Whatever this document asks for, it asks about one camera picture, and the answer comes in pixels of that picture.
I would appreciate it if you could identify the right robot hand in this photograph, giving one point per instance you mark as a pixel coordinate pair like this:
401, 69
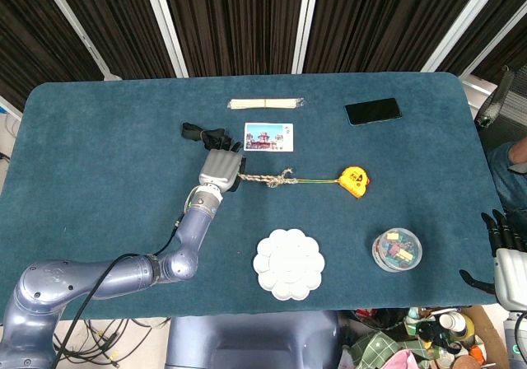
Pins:
508, 262

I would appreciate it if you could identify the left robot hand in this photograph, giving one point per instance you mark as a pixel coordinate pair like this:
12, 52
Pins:
220, 167

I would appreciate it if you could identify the yellow tape measure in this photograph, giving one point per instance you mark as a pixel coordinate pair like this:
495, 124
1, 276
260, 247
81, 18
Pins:
355, 180

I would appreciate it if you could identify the robot base torso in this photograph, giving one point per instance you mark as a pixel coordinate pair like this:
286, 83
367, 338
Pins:
253, 340

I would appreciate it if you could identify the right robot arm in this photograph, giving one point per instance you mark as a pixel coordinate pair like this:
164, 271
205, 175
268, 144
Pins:
515, 338

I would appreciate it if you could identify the black folded cloth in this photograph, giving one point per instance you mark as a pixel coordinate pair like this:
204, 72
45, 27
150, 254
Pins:
205, 135

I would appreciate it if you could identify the building picture postcard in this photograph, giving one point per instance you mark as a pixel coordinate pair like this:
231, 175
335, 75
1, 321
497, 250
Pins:
268, 136

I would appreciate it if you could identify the wrapped wooden sticks bundle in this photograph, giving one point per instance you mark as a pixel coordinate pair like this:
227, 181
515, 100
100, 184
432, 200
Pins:
265, 104

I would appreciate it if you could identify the person in jeans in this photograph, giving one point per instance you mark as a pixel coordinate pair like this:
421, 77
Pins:
508, 167

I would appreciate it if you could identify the blue table cloth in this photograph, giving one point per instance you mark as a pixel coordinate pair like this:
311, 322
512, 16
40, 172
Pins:
123, 159

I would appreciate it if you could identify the box of assorted clutter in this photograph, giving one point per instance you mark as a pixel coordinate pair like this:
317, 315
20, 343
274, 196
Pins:
436, 336

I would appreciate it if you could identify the clear round box of clips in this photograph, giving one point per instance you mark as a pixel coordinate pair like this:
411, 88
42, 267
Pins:
397, 249

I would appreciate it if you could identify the white flower-shaped palette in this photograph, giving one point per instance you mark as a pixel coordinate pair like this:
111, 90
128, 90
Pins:
288, 264

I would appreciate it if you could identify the pink cloth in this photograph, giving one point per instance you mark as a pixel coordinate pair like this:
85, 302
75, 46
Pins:
401, 361

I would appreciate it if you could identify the green checkered cloth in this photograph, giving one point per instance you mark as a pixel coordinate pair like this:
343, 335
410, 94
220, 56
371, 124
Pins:
381, 349

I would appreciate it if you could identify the black smartphone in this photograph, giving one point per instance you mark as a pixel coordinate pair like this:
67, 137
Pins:
373, 111

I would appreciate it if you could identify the black office chair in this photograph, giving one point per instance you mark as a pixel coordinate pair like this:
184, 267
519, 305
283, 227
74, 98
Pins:
500, 97

